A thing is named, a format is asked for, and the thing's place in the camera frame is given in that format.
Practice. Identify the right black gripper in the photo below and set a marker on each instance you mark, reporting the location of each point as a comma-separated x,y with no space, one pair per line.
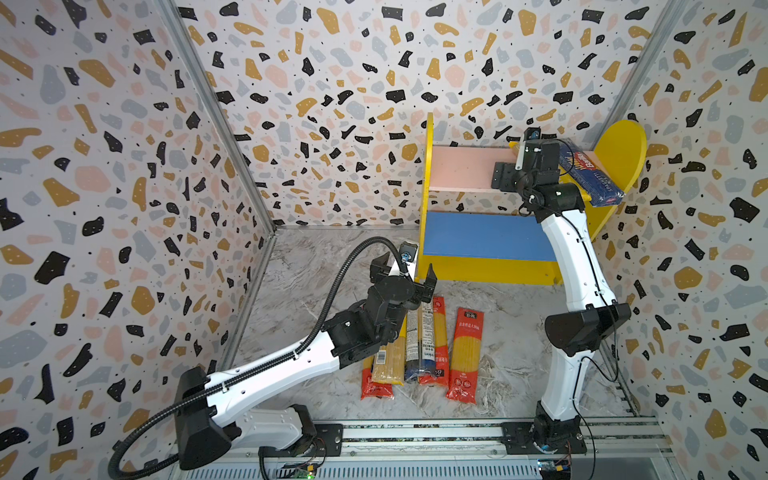
541,159

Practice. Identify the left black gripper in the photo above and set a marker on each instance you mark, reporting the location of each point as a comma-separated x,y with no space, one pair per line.
425,290

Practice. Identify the blue Barilla spaghetti bag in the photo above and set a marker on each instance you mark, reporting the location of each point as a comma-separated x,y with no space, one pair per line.
591,177

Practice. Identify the clear printed spaghetti bag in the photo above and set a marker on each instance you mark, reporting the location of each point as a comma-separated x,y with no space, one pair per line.
420,350

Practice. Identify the red spaghetti bag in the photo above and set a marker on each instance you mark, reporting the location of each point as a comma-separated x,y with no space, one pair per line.
370,388
465,356
440,376

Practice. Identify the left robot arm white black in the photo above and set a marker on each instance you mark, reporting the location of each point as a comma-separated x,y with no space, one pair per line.
219,408

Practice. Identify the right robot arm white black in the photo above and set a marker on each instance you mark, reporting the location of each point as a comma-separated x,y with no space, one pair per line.
592,310

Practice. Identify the yellow shelf with coloured boards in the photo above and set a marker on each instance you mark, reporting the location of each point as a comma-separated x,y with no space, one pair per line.
504,248

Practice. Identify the yellow label spaghetti bag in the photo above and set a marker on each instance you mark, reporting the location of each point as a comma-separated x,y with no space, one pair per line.
389,362

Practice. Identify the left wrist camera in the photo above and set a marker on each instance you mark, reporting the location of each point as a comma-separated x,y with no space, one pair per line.
408,252

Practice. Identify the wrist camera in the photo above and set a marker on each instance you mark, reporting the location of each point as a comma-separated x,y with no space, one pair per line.
532,134
408,252

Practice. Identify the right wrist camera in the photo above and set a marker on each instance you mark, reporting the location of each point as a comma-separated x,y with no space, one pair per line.
532,134

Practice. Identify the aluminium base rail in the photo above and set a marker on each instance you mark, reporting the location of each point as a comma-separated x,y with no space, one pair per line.
605,448

